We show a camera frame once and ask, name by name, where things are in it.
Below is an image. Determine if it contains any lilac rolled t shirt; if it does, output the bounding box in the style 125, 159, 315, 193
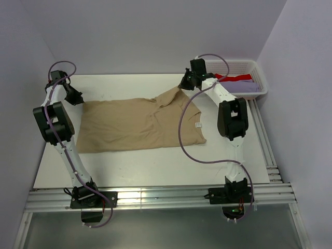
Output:
220, 80, 260, 93

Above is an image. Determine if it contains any white plastic basket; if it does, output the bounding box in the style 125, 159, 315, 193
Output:
205, 59, 268, 99

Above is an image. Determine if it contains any red rolled t shirt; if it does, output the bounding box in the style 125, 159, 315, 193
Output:
214, 74, 253, 82

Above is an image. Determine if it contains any beige t shirt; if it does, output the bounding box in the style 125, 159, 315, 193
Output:
76, 87, 206, 154

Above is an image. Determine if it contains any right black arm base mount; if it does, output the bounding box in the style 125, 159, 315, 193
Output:
204, 177, 254, 221

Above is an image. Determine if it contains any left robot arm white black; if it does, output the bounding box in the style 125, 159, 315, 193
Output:
33, 70, 102, 208

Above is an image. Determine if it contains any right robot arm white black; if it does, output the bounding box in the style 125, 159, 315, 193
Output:
179, 56, 254, 204

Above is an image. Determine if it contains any aluminium frame rail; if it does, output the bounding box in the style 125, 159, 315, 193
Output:
14, 99, 312, 248

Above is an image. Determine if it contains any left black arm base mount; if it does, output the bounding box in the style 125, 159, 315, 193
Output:
70, 191, 118, 226

